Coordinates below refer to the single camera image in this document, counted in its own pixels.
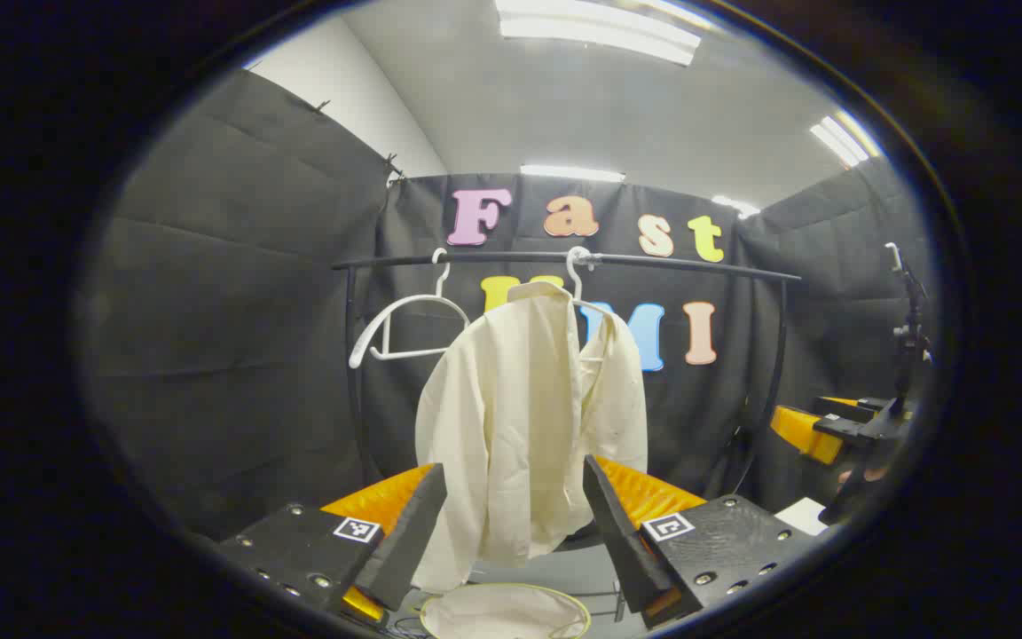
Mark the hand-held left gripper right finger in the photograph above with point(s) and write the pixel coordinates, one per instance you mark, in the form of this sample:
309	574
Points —
622	541

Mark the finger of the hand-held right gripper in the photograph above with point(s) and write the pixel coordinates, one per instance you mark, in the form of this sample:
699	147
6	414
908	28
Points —
804	430
844	406

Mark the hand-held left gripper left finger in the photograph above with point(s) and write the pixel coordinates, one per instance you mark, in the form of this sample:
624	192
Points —
404	541

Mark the white laundry hamper yellow rim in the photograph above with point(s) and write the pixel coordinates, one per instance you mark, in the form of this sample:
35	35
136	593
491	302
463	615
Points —
502	614

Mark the cream long-sleeved shirt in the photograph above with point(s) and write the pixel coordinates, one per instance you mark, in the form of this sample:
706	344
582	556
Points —
520	426

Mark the black metal clothes rack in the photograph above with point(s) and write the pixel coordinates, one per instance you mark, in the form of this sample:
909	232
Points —
697	264

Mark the white plastic clothes hanger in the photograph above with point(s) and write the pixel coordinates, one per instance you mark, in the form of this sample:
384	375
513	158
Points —
404	303
575	275

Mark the white paper sheet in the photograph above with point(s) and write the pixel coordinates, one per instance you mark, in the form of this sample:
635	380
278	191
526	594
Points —
805	516

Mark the black tripod stand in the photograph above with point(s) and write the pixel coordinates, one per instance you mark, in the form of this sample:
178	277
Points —
910	346

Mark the ceiling light panel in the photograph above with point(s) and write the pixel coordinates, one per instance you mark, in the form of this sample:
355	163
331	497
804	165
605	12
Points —
591	27
571	172
841	140

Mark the black backdrop cloth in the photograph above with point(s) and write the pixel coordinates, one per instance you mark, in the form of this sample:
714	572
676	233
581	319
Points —
236	311

